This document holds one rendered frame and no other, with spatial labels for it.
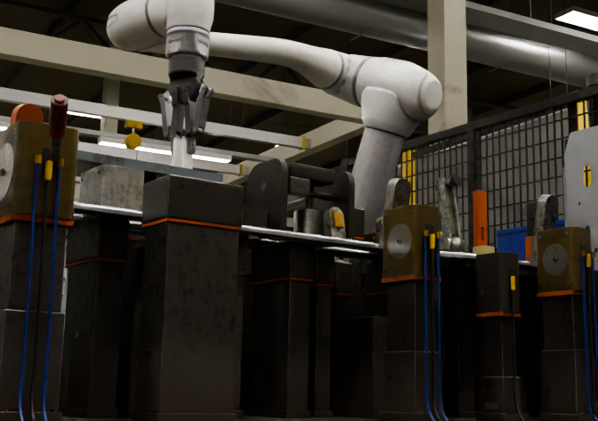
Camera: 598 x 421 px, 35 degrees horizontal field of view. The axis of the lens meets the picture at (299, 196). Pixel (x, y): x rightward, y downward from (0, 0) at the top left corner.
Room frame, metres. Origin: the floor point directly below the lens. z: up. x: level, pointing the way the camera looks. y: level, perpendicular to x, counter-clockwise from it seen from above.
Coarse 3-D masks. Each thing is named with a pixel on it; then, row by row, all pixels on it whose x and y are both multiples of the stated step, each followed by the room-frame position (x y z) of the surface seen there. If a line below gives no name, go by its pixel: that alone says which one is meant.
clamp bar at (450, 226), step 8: (456, 176) 2.03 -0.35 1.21; (440, 184) 2.05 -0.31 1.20; (448, 184) 2.04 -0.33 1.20; (456, 184) 2.03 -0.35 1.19; (440, 192) 2.05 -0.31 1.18; (448, 192) 2.06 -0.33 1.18; (440, 200) 2.05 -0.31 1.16; (448, 200) 2.06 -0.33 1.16; (456, 200) 2.05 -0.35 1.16; (440, 208) 2.05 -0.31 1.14; (448, 208) 2.05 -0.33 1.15; (456, 208) 2.05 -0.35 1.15; (440, 216) 2.05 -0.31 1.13; (448, 216) 2.03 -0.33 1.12; (456, 216) 2.05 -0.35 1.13; (448, 224) 2.03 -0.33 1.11; (456, 224) 2.05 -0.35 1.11; (448, 232) 2.03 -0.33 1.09; (456, 232) 2.05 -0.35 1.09
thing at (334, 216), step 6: (330, 210) 1.84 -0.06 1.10; (336, 210) 1.85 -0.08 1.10; (324, 216) 1.85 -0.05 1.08; (330, 216) 1.84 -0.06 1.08; (336, 216) 1.84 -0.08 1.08; (342, 216) 1.85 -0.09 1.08; (324, 222) 1.85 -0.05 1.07; (330, 222) 1.84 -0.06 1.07; (336, 222) 1.84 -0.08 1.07; (342, 222) 1.84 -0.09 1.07; (330, 228) 1.84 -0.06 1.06; (336, 228) 1.84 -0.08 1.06; (342, 228) 1.85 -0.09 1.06; (330, 234) 1.84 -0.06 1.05; (336, 234) 1.84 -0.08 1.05; (342, 234) 1.85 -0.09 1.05; (336, 258) 1.83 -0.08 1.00; (342, 258) 1.83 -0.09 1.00; (348, 258) 1.84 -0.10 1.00
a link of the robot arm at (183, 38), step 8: (168, 32) 1.83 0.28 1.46; (176, 32) 1.82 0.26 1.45; (184, 32) 1.81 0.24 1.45; (192, 32) 1.82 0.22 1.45; (200, 32) 1.82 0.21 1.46; (168, 40) 1.83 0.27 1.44; (176, 40) 1.82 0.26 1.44; (184, 40) 1.81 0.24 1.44; (192, 40) 1.82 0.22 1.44; (200, 40) 1.83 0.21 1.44; (208, 40) 1.85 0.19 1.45; (168, 48) 1.83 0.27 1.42; (176, 48) 1.82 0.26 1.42; (184, 48) 1.81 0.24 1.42; (192, 48) 1.82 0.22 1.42; (200, 48) 1.83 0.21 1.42; (208, 48) 1.86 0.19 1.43; (168, 56) 1.85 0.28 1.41; (200, 56) 1.85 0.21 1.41; (208, 56) 1.86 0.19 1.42
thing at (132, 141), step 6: (126, 120) 8.85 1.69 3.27; (132, 120) 8.86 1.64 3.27; (126, 126) 8.86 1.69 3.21; (132, 126) 8.86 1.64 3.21; (138, 126) 8.89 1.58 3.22; (132, 132) 8.90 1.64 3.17; (126, 138) 8.84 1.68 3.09; (132, 138) 8.85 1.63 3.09; (138, 138) 8.88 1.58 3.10; (126, 144) 8.87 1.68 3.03; (132, 144) 8.85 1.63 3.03; (138, 144) 8.88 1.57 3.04
